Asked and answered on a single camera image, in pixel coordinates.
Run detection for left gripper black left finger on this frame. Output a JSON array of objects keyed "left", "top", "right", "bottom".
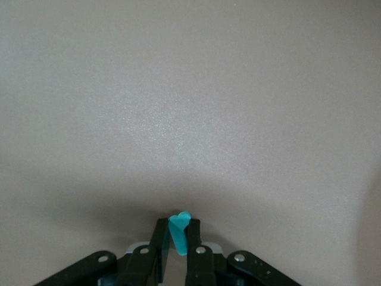
[{"left": 32, "top": 219, "right": 170, "bottom": 286}]

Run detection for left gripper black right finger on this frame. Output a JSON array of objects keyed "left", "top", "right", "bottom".
[{"left": 184, "top": 219, "right": 301, "bottom": 286}]

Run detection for teal foam letter r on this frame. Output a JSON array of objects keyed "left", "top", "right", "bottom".
[{"left": 168, "top": 210, "right": 191, "bottom": 257}]

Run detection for brown table cover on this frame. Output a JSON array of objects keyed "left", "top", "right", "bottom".
[{"left": 0, "top": 0, "right": 381, "bottom": 286}]

